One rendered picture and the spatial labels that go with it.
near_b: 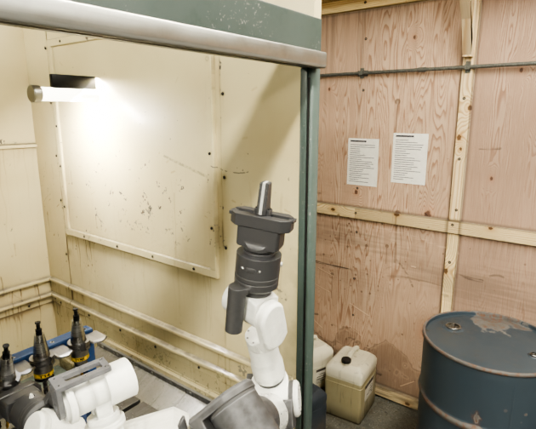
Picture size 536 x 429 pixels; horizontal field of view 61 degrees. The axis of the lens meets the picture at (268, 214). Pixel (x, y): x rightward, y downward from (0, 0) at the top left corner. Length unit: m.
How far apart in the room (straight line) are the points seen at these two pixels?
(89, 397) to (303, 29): 0.90
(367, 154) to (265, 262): 2.15
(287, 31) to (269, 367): 0.75
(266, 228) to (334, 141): 2.24
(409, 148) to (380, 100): 0.34
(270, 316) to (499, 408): 1.48
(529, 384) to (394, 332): 1.17
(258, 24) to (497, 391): 1.71
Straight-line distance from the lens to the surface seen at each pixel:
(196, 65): 1.48
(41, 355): 1.44
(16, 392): 1.36
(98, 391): 0.82
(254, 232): 0.84
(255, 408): 0.80
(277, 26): 1.10
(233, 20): 0.98
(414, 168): 2.82
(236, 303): 0.87
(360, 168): 2.96
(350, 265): 3.13
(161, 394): 1.91
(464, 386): 2.19
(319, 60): 1.19
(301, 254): 1.28
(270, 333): 0.91
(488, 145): 2.71
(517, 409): 2.23
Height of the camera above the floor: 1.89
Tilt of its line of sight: 13 degrees down
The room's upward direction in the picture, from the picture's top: straight up
